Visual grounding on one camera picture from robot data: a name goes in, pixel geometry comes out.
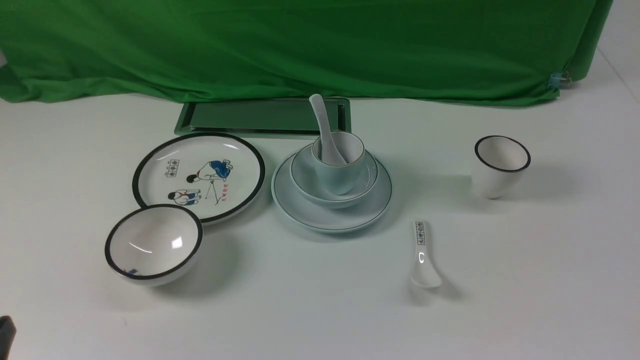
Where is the metal rectangular table hatch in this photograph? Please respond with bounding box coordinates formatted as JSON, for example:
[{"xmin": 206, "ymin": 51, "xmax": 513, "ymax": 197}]
[{"xmin": 173, "ymin": 97, "xmax": 320, "ymax": 139}]

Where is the blue binder clip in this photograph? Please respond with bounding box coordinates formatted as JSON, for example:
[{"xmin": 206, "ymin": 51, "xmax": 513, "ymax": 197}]
[{"xmin": 547, "ymin": 71, "xmax": 573, "ymax": 89}]

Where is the black-rimmed white cup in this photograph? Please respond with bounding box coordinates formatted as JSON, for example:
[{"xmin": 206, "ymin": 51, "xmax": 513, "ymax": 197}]
[{"xmin": 471, "ymin": 135, "xmax": 531, "ymax": 199}]

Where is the pale blue gold-rimmed cup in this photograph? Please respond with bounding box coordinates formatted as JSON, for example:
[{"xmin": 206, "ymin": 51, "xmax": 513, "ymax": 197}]
[{"xmin": 311, "ymin": 131, "xmax": 366, "ymax": 195}]

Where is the black-rimmed illustrated plate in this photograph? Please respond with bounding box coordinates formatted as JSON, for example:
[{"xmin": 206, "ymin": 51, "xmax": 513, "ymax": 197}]
[{"xmin": 132, "ymin": 132, "xmax": 266, "ymax": 224}]

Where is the white spoon with print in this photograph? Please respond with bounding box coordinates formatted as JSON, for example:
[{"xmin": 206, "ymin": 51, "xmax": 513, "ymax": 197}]
[{"xmin": 410, "ymin": 219, "xmax": 442, "ymax": 289}]

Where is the pale blue plain plate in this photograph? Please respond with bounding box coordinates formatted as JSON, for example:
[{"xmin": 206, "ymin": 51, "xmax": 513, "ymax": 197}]
[{"xmin": 270, "ymin": 153, "xmax": 393, "ymax": 234}]

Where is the green backdrop cloth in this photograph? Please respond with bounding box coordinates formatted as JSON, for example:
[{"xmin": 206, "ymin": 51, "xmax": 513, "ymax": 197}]
[{"xmin": 0, "ymin": 0, "xmax": 613, "ymax": 107}]

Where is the pale blue gold-rimmed bowl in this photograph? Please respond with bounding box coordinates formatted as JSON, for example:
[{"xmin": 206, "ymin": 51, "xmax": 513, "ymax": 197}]
[{"xmin": 289, "ymin": 145, "xmax": 380, "ymax": 209}]

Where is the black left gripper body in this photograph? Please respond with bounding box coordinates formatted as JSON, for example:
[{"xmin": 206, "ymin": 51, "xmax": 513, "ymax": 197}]
[{"xmin": 0, "ymin": 316, "xmax": 17, "ymax": 360}]

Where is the plain white ceramic spoon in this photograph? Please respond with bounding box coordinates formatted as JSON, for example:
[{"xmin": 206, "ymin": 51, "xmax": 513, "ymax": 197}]
[{"xmin": 308, "ymin": 93, "xmax": 346, "ymax": 166}]

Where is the black-rimmed white bowl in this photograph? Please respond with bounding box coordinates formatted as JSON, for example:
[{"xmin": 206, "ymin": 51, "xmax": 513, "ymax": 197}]
[{"xmin": 103, "ymin": 203, "xmax": 204, "ymax": 287}]

